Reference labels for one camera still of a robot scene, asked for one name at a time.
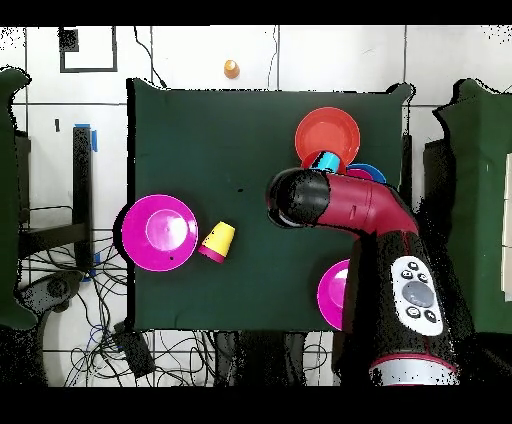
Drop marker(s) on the yellow plastic cup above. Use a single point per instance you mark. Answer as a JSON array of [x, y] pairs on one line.
[[219, 238]]

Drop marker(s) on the red plastic cup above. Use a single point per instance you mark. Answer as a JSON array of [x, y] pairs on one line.
[[211, 254]]

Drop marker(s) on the small orange plastic bowl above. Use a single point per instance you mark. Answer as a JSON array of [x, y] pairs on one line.
[[308, 162]]

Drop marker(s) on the large pink plastic bowl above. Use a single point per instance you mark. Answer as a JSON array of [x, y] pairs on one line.
[[332, 296], [160, 232]]

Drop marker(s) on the large orange plastic bowl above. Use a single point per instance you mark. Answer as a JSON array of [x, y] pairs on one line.
[[327, 132]]

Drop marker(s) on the blue plastic bowl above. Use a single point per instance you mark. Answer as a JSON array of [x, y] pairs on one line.
[[376, 172]]

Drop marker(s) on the orange plastic cup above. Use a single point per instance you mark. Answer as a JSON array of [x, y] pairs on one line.
[[231, 70]]

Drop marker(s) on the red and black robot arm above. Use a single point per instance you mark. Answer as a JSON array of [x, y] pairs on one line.
[[360, 204]]

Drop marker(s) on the dark green tablecloth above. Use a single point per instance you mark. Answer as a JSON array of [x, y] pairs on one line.
[[180, 120]]

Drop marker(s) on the black metal stand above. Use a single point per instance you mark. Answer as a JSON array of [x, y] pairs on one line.
[[82, 180], [406, 168]]

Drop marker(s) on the black power strip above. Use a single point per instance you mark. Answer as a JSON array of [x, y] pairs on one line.
[[134, 352]]

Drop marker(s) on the grey office chair base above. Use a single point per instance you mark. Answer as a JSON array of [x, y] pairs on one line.
[[56, 288]]

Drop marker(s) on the green cloth covered side table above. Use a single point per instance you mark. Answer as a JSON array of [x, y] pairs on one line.
[[480, 180], [8, 200]]

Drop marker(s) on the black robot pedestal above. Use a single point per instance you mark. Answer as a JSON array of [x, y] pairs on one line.
[[260, 360]]

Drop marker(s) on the black square floor frame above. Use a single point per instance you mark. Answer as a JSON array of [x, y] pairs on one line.
[[68, 40]]

